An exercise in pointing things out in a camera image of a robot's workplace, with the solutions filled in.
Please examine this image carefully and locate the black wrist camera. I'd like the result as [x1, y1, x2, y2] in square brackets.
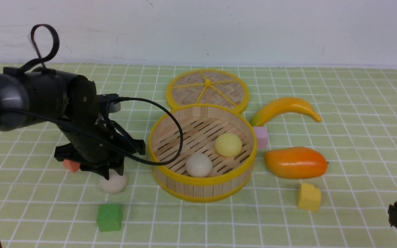
[97, 94, 121, 115]

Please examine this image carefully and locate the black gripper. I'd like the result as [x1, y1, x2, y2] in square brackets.
[55, 76, 145, 180]

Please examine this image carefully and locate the bamboo steamer tray yellow rim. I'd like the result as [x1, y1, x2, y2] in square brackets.
[148, 104, 257, 202]

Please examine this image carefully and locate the yellow foam cube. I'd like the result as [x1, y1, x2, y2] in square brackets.
[297, 183, 322, 211]

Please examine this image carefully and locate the yellow toy banana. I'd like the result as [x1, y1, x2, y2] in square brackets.
[250, 97, 322, 127]

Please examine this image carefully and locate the white bun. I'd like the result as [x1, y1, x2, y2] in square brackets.
[99, 169, 128, 194]
[185, 152, 213, 177]

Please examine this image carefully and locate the pale yellow bun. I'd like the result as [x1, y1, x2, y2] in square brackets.
[215, 133, 243, 157]

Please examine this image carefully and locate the green checkered tablecloth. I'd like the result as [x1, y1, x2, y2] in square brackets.
[0, 66, 397, 248]

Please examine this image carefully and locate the woven bamboo steamer lid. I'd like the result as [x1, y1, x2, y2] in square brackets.
[166, 69, 250, 114]

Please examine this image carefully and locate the pink foam cube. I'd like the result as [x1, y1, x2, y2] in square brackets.
[253, 126, 269, 150]

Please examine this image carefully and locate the red foam cube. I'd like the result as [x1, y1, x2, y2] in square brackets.
[62, 159, 80, 173]

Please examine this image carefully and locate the orange toy mango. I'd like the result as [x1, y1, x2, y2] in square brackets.
[263, 146, 329, 179]

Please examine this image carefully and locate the green foam cube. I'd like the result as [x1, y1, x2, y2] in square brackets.
[96, 204, 123, 233]

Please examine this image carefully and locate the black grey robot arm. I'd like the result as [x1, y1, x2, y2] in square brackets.
[0, 67, 256, 248]

